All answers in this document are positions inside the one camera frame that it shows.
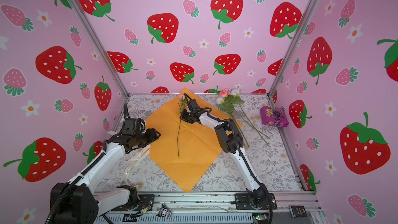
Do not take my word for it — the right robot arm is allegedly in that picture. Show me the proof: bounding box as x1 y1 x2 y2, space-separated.
180 93 272 209

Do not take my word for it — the aluminium corner post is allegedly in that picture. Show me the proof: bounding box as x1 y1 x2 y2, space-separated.
268 0 320 98
68 0 130 99

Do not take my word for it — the clear ribbon strip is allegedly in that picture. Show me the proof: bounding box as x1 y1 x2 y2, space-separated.
121 145 151 184

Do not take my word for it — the aluminium corner post right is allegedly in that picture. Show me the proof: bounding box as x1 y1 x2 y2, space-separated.
268 0 320 98

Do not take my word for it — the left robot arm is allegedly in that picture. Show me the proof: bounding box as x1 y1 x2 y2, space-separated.
45 106 161 224

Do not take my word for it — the pale pink fake rose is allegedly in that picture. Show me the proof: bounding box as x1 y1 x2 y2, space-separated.
177 94 187 157

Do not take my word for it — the orange wrapping paper sheet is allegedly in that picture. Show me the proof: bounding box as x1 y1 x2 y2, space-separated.
140 97 245 192

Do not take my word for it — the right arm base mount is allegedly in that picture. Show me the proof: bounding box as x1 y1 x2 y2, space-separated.
232 193 278 210

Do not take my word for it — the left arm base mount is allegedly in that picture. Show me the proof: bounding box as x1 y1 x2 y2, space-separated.
117 185 154 211

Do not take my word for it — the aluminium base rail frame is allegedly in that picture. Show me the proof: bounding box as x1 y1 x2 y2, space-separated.
95 191 328 224

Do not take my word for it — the white blue fake rose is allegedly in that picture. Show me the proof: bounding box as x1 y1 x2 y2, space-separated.
230 88 269 146

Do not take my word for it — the aluminium corner post left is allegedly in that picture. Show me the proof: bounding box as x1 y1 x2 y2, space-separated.
68 0 130 99

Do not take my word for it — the purple snack bag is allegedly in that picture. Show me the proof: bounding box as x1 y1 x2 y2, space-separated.
260 106 289 128

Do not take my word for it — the small black box right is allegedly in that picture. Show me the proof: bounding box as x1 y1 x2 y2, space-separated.
290 205 308 218

